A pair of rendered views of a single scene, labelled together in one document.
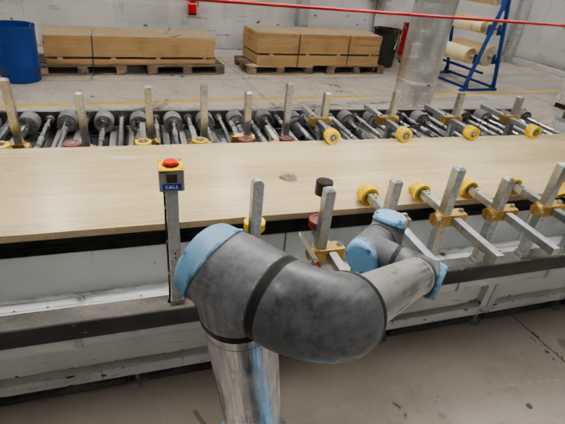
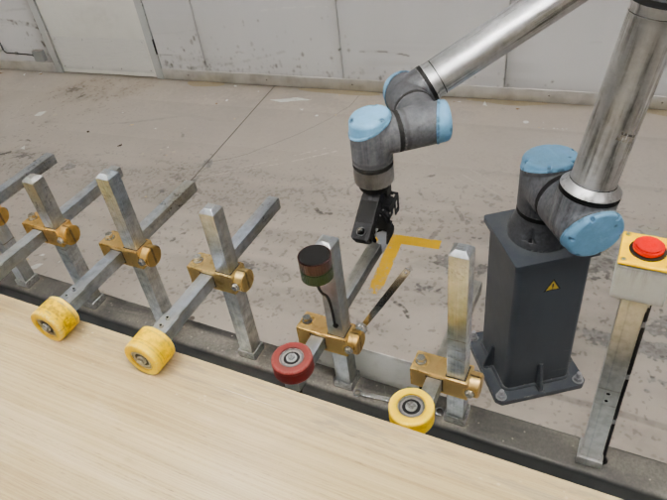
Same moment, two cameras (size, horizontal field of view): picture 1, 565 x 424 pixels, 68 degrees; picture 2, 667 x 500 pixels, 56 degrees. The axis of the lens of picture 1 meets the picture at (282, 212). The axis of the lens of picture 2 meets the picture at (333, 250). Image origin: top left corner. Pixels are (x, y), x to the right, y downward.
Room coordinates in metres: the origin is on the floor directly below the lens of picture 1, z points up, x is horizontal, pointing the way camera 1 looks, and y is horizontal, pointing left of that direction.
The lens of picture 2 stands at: (1.80, 0.53, 1.82)
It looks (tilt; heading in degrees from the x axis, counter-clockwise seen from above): 40 degrees down; 230
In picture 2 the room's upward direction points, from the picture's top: 8 degrees counter-clockwise
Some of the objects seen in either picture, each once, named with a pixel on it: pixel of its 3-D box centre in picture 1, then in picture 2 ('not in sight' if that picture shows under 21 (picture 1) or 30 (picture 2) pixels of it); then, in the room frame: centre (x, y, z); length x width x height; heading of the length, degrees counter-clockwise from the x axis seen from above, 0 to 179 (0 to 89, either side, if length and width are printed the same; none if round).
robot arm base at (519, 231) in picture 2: not in sight; (542, 218); (0.44, -0.15, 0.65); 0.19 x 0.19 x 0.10
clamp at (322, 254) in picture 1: (324, 251); (330, 335); (1.26, -0.17, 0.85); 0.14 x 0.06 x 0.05; 110
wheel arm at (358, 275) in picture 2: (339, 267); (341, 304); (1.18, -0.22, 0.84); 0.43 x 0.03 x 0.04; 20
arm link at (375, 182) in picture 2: not in sight; (372, 172); (0.97, -0.29, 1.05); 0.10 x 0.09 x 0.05; 110
